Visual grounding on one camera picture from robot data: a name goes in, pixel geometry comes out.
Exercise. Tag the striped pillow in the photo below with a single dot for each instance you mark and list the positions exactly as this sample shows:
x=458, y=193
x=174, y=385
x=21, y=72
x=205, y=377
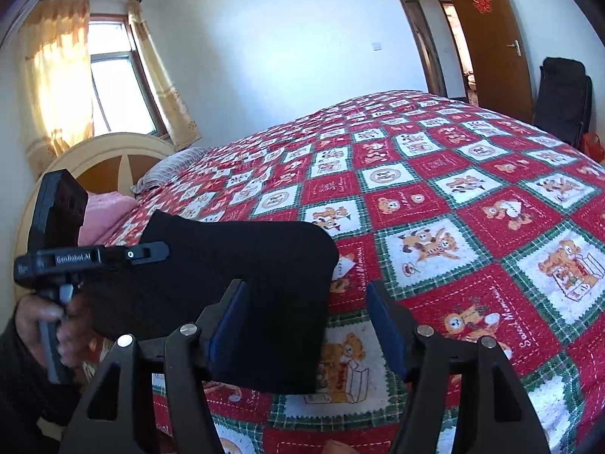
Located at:
x=170, y=168

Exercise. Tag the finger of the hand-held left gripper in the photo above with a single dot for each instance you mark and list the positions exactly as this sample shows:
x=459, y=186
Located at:
x=142, y=251

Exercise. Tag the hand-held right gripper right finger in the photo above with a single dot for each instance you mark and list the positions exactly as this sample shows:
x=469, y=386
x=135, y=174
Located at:
x=385, y=331

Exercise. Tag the person's left forearm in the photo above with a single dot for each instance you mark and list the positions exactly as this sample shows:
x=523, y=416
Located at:
x=28, y=397

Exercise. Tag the red bag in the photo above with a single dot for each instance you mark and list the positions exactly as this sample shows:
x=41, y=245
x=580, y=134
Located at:
x=594, y=146

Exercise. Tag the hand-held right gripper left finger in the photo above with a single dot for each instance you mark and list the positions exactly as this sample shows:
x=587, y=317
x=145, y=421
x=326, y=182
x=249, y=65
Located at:
x=229, y=331

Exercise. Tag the black pants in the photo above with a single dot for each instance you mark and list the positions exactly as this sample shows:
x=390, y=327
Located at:
x=227, y=269

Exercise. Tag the wide yellow curtain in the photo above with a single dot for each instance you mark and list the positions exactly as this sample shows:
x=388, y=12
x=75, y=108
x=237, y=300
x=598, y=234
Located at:
x=52, y=80

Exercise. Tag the black folding chair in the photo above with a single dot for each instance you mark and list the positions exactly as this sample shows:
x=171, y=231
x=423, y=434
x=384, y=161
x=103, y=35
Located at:
x=565, y=99

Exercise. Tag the brown door frame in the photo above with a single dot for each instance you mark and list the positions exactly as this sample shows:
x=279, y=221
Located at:
x=401, y=19

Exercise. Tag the cream wooden headboard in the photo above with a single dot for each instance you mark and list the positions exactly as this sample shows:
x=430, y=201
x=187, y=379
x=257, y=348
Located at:
x=94, y=161

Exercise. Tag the wooden framed window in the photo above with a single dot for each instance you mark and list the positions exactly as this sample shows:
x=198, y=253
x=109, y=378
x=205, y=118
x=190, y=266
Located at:
x=118, y=90

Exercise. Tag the pink folded blanket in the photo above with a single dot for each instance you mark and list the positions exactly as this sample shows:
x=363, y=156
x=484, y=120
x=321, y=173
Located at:
x=106, y=213

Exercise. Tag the person's left hand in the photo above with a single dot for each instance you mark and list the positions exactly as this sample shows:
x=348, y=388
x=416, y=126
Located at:
x=71, y=331

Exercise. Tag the brown wooden door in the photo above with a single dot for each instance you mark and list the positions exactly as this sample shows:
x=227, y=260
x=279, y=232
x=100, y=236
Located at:
x=491, y=56

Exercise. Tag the narrow yellow curtain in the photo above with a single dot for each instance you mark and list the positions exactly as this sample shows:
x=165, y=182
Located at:
x=163, y=80

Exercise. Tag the red printed bedspread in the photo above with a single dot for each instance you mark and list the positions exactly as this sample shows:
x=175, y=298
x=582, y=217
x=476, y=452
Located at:
x=472, y=198

